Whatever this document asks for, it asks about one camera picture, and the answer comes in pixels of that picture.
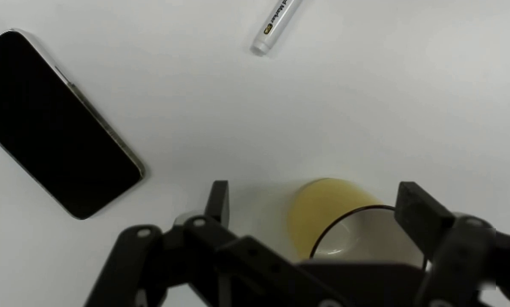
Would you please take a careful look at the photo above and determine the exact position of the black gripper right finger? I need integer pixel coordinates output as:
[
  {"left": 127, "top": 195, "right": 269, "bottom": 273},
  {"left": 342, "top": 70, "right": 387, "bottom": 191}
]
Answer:
[{"left": 393, "top": 181, "right": 510, "bottom": 307}]

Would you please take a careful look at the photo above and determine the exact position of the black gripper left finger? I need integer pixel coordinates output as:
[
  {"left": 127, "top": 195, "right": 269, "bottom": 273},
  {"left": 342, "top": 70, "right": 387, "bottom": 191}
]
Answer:
[{"left": 81, "top": 179, "right": 346, "bottom": 307}]

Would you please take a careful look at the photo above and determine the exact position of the white marker with blue cap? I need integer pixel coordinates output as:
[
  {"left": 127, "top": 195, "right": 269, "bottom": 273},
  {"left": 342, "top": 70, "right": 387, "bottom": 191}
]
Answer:
[{"left": 248, "top": 0, "right": 305, "bottom": 58}]

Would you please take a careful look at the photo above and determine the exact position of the yellow enamel cup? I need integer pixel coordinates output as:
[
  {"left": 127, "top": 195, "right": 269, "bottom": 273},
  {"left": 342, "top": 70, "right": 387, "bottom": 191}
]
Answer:
[{"left": 286, "top": 176, "right": 428, "bottom": 272}]

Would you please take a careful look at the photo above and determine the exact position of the black smartphone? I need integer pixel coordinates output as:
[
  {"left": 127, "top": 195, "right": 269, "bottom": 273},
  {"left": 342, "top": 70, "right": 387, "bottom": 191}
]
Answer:
[{"left": 0, "top": 29, "right": 148, "bottom": 222}]

